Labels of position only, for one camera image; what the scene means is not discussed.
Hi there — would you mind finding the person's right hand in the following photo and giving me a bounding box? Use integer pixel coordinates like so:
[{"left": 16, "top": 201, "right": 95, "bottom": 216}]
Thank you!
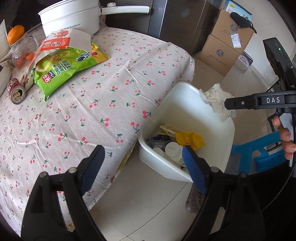
[{"left": 272, "top": 115, "right": 296, "bottom": 161}]

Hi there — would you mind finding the blue white carton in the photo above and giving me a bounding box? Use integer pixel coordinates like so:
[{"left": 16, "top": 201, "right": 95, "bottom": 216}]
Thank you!
[{"left": 223, "top": 0, "right": 253, "bottom": 15}]

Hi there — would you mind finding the brown white snack packet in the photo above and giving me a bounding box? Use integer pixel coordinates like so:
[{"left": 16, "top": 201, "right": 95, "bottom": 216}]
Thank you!
[{"left": 20, "top": 70, "right": 36, "bottom": 90}]

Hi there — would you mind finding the white green-label yogurt bottle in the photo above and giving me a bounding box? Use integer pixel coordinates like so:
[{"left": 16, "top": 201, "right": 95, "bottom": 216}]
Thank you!
[{"left": 153, "top": 147, "right": 166, "bottom": 160}]

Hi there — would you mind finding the blue cardboard box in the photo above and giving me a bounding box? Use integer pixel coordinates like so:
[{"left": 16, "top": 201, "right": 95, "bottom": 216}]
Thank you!
[{"left": 147, "top": 136, "right": 172, "bottom": 150}]

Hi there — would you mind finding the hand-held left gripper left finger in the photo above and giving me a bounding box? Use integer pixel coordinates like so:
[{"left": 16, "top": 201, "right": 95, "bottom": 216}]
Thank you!
[{"left": 21, "top": 145, "right": 105, "bottom": 241}]

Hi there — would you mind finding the cherry print tablecloth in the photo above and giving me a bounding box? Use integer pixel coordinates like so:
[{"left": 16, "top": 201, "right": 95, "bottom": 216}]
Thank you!
[{"left": 0, "top": 20, "right": 195, "bottom": 237}]

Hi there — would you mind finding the large tangerine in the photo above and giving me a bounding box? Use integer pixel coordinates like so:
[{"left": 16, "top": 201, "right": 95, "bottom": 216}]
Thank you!
[{"left": 7, "top": 25, "right": 25, "bottom": 44}]

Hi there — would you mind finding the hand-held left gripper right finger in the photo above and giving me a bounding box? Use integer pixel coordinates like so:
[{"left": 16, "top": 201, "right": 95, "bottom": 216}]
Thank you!
[{"left": 181, "top": 145, "right": 266, "bottom": 241}]

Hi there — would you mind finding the grey refrigerator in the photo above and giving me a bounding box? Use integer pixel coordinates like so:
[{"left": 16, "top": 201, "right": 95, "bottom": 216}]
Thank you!
[{"left": 102, "top": 0, "right": 223, "bottom": 55}]

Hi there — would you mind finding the red drink can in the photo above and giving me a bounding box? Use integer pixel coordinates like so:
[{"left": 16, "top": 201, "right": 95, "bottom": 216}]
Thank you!
[{"left": 7, "top": 78, "right": 26, "bottom": 105}]

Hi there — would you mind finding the black pouch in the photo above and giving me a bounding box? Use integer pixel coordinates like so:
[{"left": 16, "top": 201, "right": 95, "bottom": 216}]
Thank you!
[{"left": 230, "top": 12, "right": 258, "bottom": 34}]

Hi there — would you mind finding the glass teapot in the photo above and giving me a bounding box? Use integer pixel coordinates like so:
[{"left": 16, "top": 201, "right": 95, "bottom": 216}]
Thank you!
[{"left": 11, "top": 35, "right": 40, "bottom": 68}]

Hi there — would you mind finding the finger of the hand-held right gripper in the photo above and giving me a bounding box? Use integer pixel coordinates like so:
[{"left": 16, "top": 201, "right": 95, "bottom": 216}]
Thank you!
[{"left": 224, "top": 93, "right": 259, "bottom": 111}]

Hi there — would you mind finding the tissue pack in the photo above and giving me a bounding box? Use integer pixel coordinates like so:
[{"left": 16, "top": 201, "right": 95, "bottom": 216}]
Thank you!
[{"left": 239, "top": 52, "right": 254, "bottom": 68}]

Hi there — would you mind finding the yellow patterned undercloth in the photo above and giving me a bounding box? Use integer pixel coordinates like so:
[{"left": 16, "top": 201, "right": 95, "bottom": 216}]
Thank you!
[{"left": 117, "top": 144, "right": 137, "bottom": 172}]

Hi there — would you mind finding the yellow snack wrapper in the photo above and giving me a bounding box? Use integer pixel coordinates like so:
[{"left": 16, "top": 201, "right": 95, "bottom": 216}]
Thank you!
[{"left": 174, "top": 131, "right": 206, "bottom": 151}]

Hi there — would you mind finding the white electric pot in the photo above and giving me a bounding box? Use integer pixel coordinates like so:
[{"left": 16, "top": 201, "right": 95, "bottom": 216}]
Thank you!
[{"left": 38, "top": 0, "right": 151, "bottom": 37}]

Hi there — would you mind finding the large white tissue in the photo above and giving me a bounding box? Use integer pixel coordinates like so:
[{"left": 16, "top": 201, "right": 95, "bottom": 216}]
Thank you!
[{"left": 199, "top": 83, "right": 237, "bottom": 122}]

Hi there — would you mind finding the orange white snack box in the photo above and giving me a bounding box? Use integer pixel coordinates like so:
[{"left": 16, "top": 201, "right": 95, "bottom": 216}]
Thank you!
[{"left": 27, "top": 30, "right": 93, "bottom": 69}]

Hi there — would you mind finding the white plastic bin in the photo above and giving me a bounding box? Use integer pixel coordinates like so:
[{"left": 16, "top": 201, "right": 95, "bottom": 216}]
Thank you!
[{"left": 138, "top": 81, "right": 236, "bottom": 183}]

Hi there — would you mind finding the blue plastic stool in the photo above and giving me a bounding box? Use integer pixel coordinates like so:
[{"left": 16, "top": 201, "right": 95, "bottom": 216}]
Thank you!
[{"left": 231, "top": 131, "right": 288, "bottom": 174}]

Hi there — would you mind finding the white plastic bottle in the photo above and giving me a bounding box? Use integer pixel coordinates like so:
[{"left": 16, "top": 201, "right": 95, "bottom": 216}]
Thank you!
[{"left": 165, "top": 142, "right": 184, "bottom": 164}]

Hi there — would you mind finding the green snack bag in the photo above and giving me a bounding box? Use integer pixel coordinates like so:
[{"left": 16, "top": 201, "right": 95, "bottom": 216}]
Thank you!
[{"left": 33, "top": 41, "right": 110, "bottom": 101}]

